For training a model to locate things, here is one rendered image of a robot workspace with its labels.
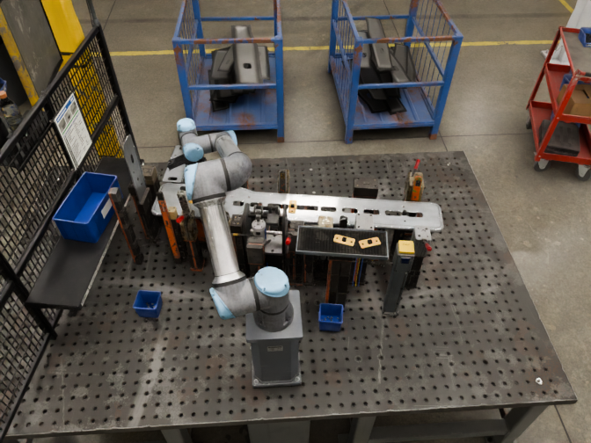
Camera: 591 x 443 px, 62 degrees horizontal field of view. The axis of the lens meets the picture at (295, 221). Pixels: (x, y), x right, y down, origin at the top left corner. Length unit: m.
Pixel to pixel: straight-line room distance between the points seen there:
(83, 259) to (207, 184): 0.83
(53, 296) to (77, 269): 0.15
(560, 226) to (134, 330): 3.05
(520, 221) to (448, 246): 1.39
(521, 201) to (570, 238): 0.44
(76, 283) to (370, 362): 1.28
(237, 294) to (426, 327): 1.04
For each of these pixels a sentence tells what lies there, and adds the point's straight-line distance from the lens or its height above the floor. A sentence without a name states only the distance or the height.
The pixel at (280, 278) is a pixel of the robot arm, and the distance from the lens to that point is 1.70.
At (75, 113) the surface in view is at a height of 1.36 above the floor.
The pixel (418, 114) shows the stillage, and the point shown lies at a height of 0.16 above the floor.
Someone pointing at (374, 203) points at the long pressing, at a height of 1.00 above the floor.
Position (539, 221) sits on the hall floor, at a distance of 4.10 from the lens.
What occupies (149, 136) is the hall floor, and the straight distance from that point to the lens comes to 4.57.
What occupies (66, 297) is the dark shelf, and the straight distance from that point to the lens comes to 2.20.
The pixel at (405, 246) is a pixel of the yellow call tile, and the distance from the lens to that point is 2.05.
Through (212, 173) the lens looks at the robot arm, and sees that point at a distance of 1.67.
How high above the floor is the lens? 2.70
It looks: 48 degrees down
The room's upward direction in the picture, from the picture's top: straight up
